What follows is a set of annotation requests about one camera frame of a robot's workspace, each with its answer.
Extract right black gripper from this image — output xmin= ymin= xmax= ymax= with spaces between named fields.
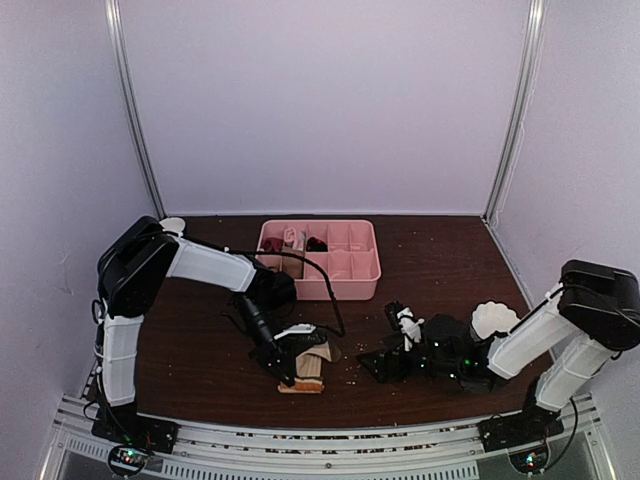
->
xmin=357 ymin=334 xmax=463 ymax=385

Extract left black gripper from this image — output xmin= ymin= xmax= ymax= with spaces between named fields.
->
xmin=235 ymin=295 xmax=297 ymax=388

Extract striped beige green sock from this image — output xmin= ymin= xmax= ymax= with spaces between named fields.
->
xmin=277 ymin=341 xmax=342 ymax=395

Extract argyle black red orange sock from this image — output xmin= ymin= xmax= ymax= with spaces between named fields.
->
xmin=305 ymin=237 xmax=329 ymax=252

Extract pink divided organizer box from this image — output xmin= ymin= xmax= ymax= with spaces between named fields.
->
xmin=258 ymin=219 xmax=381 ymax=301

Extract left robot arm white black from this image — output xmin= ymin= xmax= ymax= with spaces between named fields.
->
xmin=92 ymin=216 xmax=346 ymax=453

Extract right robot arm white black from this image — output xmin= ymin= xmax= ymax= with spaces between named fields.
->
xmin=357 ymin=260 xmax=639 ymax=451

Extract rolled socks in box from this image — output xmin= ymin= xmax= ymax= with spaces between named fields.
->
xmin=260 ymin=227 xmax=306 ymax=279

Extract white scalloped bowl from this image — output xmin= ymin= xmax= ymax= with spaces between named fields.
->
xmin=470 ymin=301 xmax=519 ymax=342

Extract dark bowl white inside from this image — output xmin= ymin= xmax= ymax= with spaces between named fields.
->
xmin=159 ymin=217 xmax=186 ymax=235

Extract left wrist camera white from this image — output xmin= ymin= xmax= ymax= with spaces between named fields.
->
xmin=273 ymin=323 xmax=316 ymax=341

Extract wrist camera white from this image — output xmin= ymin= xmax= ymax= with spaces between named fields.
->
xmin=273 ymin=323 xmax=316 ymax=341
xmin=384 ymin=301 xmax=425 ymax=352

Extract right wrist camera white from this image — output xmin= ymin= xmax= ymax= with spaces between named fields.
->
xmin=384 ymin=301 xmax=425 ymax=352

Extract right aluminium frame post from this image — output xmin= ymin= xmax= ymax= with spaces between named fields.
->
xmin=483 ymin=0 xmax=547 ymax=226

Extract aluminium frame post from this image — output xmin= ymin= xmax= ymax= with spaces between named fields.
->
xmin=104 ymin=0 xmax=166 ymax=219
xmin=483 ymin=0 xmax=547 ymax=226

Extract left aluminium frame post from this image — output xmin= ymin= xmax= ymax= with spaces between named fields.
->
xmin=104 ymin=0 xmax=166 ymax=219

